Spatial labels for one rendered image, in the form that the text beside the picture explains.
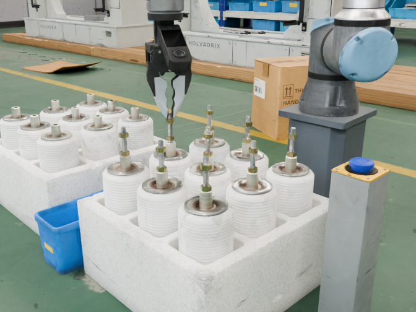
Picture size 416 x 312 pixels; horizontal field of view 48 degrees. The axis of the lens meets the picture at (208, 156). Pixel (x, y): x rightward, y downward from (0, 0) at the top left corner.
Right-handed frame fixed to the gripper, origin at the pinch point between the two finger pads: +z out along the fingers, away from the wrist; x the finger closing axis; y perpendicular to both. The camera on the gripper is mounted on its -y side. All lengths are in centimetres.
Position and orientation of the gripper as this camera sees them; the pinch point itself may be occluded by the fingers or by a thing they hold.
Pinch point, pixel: (170, 112)
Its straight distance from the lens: 99.5
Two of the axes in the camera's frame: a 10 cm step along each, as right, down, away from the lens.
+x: -9.6, 1.0, -2.8
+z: 0.0, 9.4, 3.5
